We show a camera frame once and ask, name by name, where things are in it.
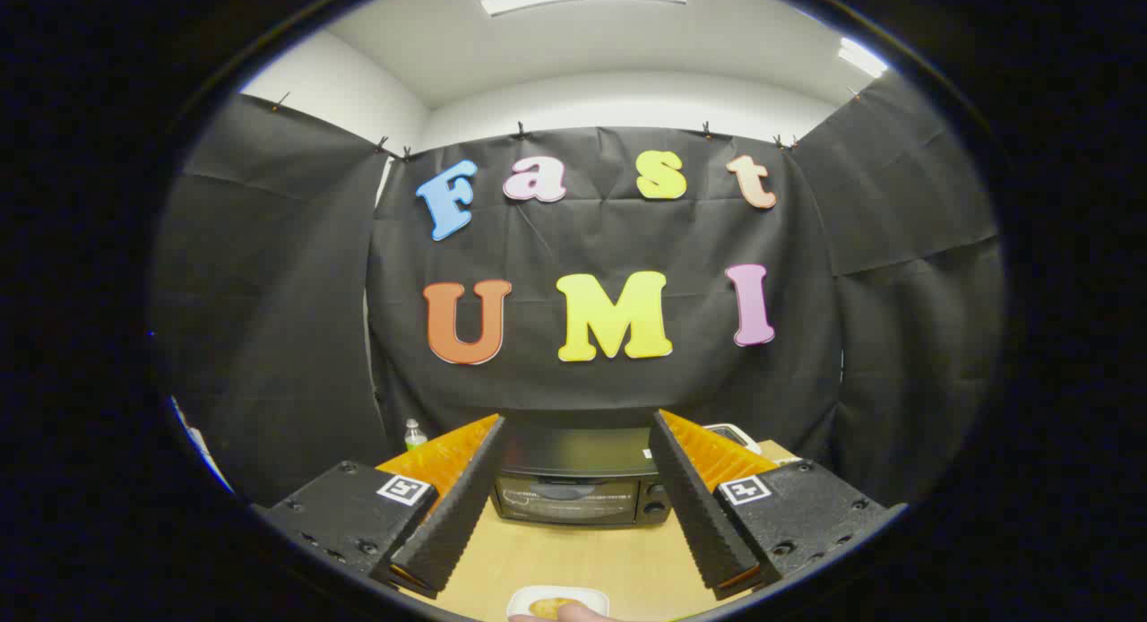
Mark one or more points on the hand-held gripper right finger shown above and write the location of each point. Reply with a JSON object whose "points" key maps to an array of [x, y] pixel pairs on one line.
{"points": [[699, 514]]}

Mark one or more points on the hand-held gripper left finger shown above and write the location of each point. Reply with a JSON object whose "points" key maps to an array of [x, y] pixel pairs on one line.
{"points": [[457, 514]]}

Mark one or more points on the black toaster oven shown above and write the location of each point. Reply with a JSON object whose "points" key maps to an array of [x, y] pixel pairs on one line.
{"points": [[573, 496]]}

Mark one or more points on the round bread bun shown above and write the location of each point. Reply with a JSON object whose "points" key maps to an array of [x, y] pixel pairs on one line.
{"points": [[542, 607]]}

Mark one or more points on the white pop-up toaster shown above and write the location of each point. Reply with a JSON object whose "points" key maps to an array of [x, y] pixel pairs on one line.
{"points": [[737, 436]]}

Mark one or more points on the green label plastic bottle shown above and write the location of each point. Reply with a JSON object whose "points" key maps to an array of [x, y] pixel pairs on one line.
{"points": [[414, 436]]}

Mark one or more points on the white square plate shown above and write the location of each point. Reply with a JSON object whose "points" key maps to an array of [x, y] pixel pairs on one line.
{"points": [[520, 597]]}

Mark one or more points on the small ceiling light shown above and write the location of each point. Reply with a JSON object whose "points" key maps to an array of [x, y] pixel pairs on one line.
{"points": [[862, 57]]}

